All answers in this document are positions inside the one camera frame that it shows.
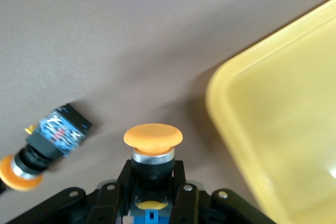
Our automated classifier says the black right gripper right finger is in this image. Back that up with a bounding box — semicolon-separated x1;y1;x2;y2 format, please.
169;160;276;224

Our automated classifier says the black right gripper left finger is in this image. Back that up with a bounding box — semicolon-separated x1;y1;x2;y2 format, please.
5;159;138;224

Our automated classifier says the yellow mushroom push button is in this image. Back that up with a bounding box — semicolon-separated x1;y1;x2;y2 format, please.
122;123;184;224
0;103;93;192

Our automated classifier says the yellow plastic tray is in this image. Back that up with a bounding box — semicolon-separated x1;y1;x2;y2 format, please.
205;0;336;224

